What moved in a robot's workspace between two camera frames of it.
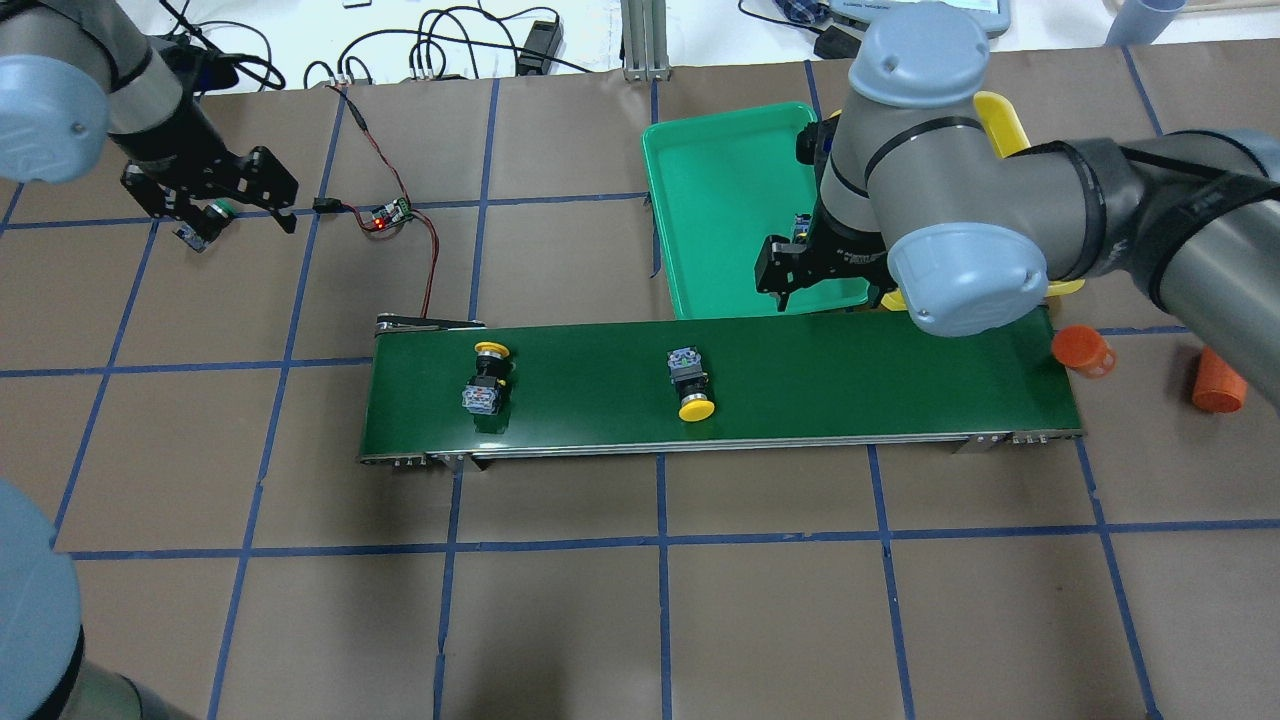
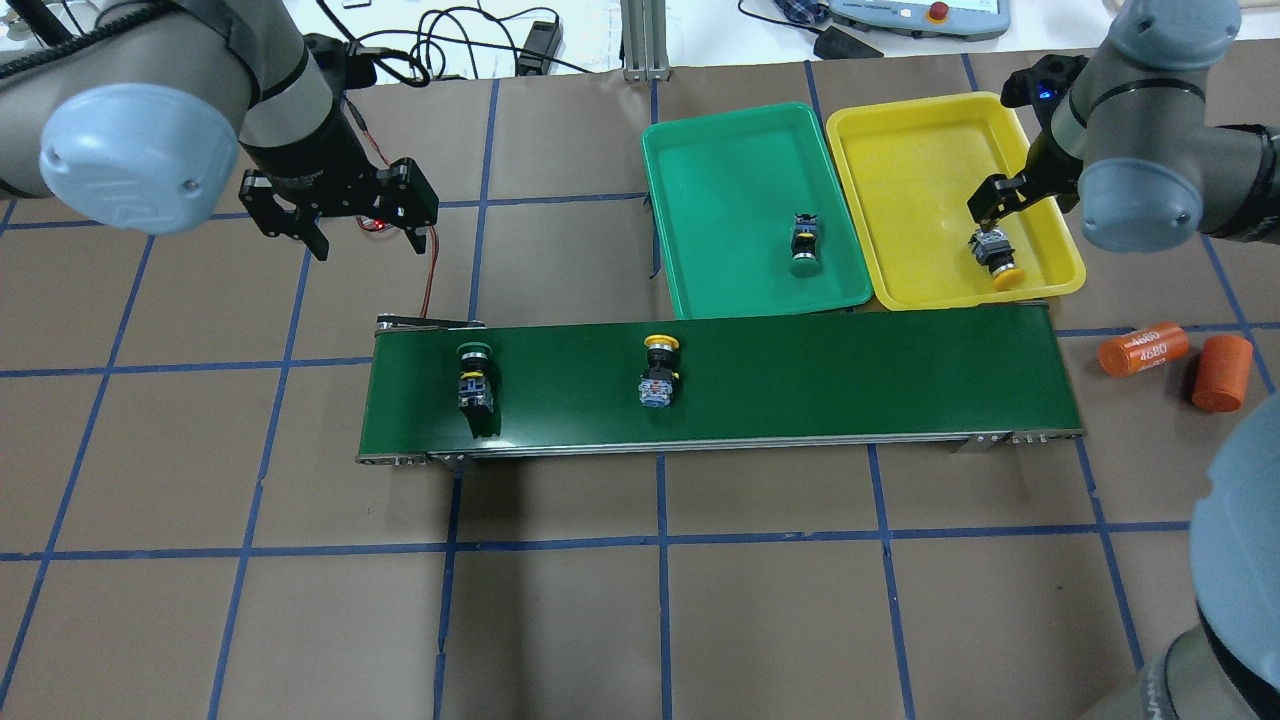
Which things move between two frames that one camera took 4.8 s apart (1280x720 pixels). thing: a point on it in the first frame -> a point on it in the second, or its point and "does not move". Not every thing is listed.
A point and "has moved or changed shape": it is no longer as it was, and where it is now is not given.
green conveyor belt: x=440 y=390 does not move
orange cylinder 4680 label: x=1084 y=349 -> x=1125 y=354
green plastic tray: x=721 y=184 does not move
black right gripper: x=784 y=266 -> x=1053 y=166
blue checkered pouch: x=804 y=11 does not move
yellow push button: x=486 y=395 -> x=656 y=385
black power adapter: x=835 y=43 does not move
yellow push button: x=685 y=369 has moved or changed shape
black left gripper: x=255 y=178 -> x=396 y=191
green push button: x=207 y=224 -> x=474 y=397
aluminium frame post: x=644 y=40 does not move
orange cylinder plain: x=1217 y=389 does not move
